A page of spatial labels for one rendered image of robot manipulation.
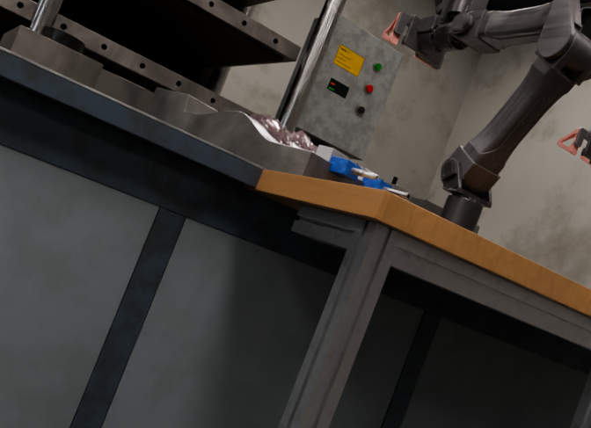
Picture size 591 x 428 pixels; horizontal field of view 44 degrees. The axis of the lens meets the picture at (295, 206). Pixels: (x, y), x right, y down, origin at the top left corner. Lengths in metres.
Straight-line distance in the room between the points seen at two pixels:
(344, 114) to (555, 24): 1.30
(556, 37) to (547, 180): 3.91
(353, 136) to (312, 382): 1.59
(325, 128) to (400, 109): 3.34
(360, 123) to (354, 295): 1.57
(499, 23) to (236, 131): 0.52
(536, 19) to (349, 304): 0.62
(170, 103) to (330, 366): 0.79
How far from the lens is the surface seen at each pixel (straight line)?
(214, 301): 1.31
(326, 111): 2.41
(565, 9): 1.26
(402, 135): 5.74
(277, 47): 2.25
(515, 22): 1.36
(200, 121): 1.47
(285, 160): 1.27
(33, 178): 1.18
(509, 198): 5.28
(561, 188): 5.02
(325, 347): 0.96
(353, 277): 0.96
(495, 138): 1.25
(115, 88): 2.05
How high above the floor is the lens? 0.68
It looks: 4 degrees up
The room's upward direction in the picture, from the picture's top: 21 degrees clockwise
